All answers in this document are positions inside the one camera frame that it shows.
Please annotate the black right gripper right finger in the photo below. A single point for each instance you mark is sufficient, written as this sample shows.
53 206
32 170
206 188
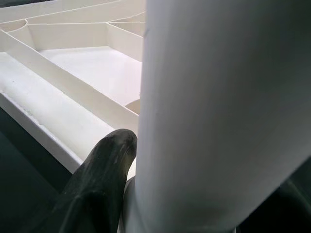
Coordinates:
286 211

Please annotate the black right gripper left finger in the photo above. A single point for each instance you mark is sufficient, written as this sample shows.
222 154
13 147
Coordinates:
97 189

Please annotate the white plastic table top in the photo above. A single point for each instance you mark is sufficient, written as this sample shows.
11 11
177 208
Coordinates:
73 60

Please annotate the black table cloth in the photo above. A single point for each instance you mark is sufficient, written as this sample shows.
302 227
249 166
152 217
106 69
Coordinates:
22 182

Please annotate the white plastic table leg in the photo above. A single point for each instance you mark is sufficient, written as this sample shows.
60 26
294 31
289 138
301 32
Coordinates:
218 97

